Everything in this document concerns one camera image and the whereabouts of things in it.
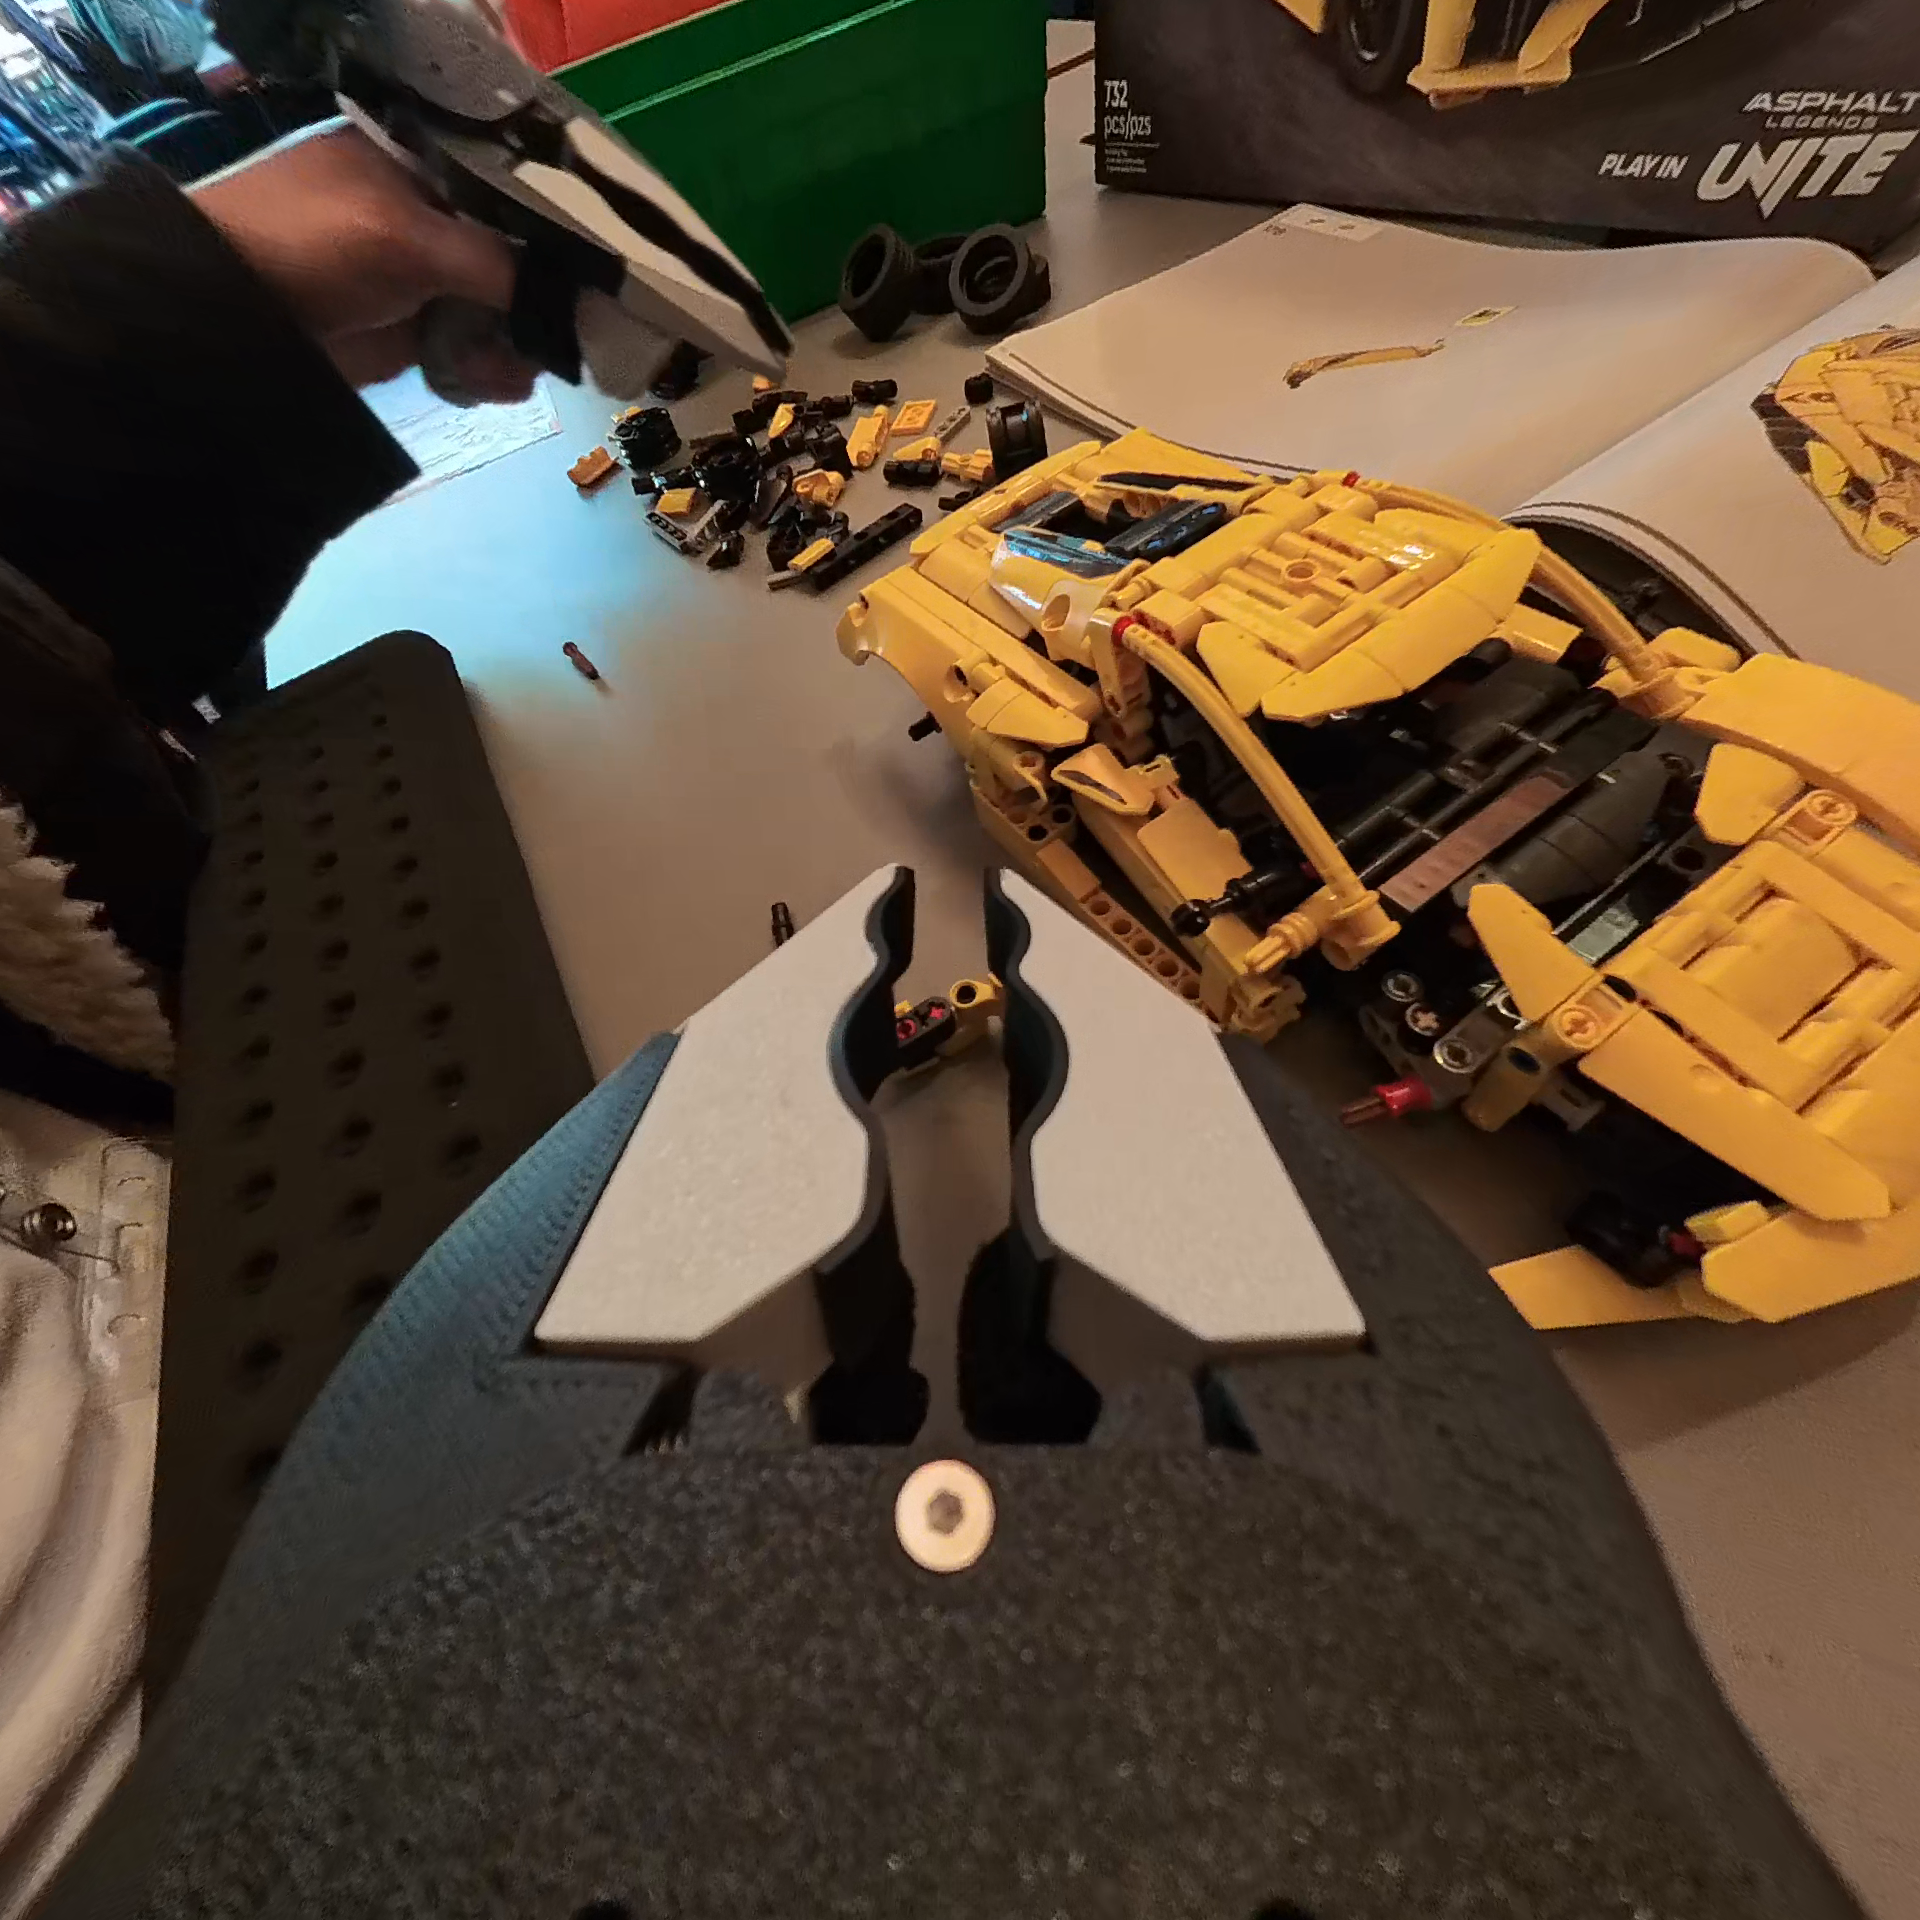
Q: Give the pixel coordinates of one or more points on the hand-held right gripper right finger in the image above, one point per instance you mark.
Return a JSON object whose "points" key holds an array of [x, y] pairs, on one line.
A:
{"points": [[1185, 1184]]}

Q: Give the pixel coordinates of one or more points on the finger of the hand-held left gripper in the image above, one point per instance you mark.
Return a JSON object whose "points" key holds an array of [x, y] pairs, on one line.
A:
{"points": [[661, 202], [631, 301]]}

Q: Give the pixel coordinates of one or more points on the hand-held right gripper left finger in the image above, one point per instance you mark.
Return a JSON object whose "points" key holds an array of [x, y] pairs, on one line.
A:
{"points": [[720, 1184]]}

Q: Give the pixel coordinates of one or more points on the small yellow connector piece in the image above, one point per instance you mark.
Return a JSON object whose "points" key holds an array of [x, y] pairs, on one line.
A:
{"points": [[961, 1013]]}

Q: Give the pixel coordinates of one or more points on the instruction booklet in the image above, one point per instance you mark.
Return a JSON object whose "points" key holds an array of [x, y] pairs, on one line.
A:
{"points": [[1274, 315]]}

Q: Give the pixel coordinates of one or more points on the grey desk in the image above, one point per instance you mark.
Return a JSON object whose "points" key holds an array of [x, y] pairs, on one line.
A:
{"points": [[675, 750]]}

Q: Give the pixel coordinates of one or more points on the person's left hand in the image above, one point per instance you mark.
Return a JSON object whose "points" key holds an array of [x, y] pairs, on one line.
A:
{"points": [[331, 254]]}

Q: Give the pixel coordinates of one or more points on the orange paper bag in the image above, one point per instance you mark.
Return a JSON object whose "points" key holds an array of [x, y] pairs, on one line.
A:
{"points": [[533, 30]]}

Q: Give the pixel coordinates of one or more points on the green plastic bin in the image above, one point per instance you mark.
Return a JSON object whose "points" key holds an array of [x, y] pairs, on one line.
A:
{"points": [[825, 135]]}

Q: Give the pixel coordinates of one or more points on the pile of black yellow bricks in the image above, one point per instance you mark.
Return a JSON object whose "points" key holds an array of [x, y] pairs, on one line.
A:
{"points": [[780, 480]]}

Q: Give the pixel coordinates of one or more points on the yellow toy brick car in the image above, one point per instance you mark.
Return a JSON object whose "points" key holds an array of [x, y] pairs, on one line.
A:
{"points": [[1350, 601]]}

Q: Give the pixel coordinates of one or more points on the toy car set box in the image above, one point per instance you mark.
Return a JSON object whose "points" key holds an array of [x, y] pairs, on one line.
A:
{"points": [[1274, 91]]}

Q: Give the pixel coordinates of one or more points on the dark fleece-lined jacket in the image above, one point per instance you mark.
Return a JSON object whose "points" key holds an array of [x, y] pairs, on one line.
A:
{"points": [[75, 901]]}

